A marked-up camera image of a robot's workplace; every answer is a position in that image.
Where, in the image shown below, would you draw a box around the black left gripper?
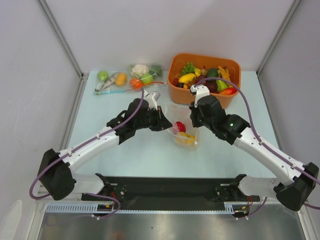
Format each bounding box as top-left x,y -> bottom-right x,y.
134,106 -> 172,132

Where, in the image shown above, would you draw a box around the red fake bell pepper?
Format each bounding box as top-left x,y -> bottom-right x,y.
172,121 -> 187,133

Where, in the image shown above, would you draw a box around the clear zip top bag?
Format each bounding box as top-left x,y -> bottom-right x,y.
166,103 -> 200,150

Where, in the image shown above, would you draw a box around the yellow fake pear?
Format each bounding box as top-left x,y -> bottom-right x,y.
174,134 -> 197,146

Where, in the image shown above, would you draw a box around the orange fake bell pepper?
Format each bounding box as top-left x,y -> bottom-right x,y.
176,131 -> 189,138

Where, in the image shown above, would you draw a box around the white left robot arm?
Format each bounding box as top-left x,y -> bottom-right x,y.
38,98 -> 172,201

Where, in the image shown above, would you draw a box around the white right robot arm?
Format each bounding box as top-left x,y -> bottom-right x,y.
190,94 -> 319,212

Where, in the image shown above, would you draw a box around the fake dark plum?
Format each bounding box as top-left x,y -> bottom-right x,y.
205,81 -> 218,93

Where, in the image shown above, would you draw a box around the fake red orange mango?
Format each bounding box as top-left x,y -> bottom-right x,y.
219,87 -> 238,96

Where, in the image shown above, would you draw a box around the fake green pear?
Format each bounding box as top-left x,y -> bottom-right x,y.
215,79 -> 229,93

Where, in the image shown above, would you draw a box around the fake purple passion fruit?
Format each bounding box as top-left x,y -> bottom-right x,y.
197,74 -> 207,85

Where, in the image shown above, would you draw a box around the fake green avocado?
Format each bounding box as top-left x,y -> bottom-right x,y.
206,68 -> 219,78

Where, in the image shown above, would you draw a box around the fake yellow mango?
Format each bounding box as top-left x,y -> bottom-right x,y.
178,73 -> 196,84

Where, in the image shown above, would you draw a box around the fake orange ginger root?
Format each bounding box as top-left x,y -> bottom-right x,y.
217,66 -> 231,82

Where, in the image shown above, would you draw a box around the fake green lime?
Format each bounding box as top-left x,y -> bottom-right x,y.
140,73 -> 154,85

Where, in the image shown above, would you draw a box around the fake green grapes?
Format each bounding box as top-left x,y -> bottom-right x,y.
179,62 -> 196,77

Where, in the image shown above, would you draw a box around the fake orange tomato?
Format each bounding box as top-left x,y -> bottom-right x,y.
129,77 -> 143,89

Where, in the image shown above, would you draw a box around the red-zip bag with vegetables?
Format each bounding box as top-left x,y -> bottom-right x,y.
126,63 -> 166,91

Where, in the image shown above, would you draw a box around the fake green broccoli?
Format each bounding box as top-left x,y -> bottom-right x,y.
149,64 -> 163,78

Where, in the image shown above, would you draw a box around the fake white cauliflower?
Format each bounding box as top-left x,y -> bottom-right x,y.
131,64 -> 149,78

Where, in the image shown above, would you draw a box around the fake brown potato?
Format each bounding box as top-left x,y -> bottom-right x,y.
114,72 -> 127,87

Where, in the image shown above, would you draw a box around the fake grey fish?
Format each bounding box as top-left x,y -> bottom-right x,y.
94,72 -> 119,92

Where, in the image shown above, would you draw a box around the blue-zip bag with fish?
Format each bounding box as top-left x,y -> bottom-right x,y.
94,70 -> 127,95

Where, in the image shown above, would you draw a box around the green fake apple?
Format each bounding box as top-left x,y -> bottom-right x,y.
97,70 -> 109,82

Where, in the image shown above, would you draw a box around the orange plastic bin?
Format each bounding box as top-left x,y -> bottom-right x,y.
166,52 -> 242,110

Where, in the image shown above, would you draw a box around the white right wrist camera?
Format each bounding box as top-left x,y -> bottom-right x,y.
190,84 -> 210,108

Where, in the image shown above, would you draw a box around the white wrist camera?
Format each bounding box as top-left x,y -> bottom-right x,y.
143,90 -> 161,110
190,84 -> 210,108

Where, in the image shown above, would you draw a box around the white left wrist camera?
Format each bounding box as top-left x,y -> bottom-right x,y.
143,90 -> 161,110

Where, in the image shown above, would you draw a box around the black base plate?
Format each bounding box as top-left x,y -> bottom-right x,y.
81,175 -> 262,212

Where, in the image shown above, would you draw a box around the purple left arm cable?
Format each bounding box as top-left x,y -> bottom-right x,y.
29,87 -> 146,221

